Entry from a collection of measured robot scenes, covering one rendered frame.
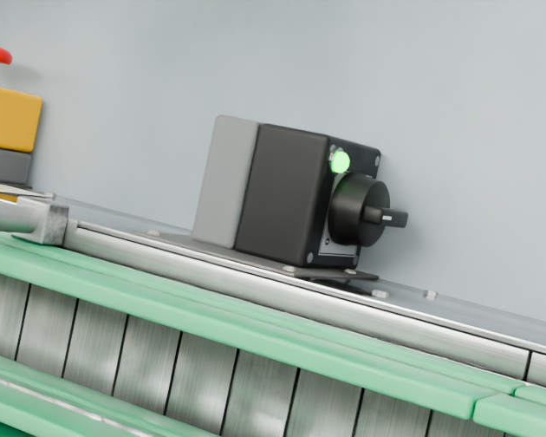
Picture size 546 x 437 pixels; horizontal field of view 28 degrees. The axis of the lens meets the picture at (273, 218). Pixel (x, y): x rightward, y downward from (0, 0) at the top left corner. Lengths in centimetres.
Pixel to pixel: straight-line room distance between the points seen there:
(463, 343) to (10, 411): 23
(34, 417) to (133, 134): 29
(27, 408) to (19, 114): 31
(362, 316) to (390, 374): 10
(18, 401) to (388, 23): 33
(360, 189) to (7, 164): 30
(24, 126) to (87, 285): 31
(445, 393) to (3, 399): 25
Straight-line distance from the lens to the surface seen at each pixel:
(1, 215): 63
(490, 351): 54
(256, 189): 64
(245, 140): 65
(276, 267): 60
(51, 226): 65
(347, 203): 64
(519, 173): 67
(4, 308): 70
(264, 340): 49
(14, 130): 83
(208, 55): 78
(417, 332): 55
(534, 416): 45
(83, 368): 66
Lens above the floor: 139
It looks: 61 degrees down
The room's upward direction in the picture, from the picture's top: 84 degrees counter-clockwise
